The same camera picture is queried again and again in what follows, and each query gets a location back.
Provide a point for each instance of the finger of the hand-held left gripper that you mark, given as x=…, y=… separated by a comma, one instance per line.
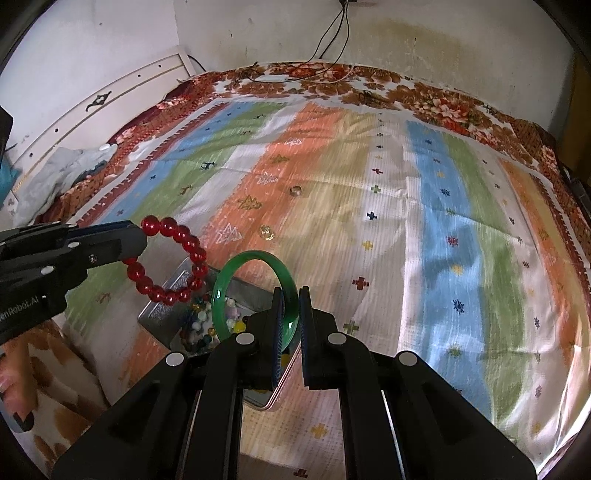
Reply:
x=115, y=244
x=46, y=233

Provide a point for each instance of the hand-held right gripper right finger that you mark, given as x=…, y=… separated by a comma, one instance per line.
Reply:
x=305, y=337

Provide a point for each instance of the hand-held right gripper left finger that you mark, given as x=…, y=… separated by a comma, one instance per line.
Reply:
x=278, y=337

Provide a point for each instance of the green jade bangle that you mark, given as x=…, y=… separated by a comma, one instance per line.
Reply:
x=221, y=281

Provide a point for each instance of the metal tin box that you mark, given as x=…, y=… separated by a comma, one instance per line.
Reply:
x=159, y=318

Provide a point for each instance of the person's left hand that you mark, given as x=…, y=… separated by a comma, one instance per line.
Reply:
x=14, y=392

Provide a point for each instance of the grey crumpled clothes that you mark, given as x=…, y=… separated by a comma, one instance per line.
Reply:
x=60, y=170

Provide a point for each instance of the person's orange patterned clothing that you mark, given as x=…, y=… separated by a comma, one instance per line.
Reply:
x=60, y=369

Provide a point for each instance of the striped colourful mat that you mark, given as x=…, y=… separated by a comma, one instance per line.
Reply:
x=415, y=230

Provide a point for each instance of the white headboard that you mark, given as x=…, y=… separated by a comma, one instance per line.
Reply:
x=115, y=87

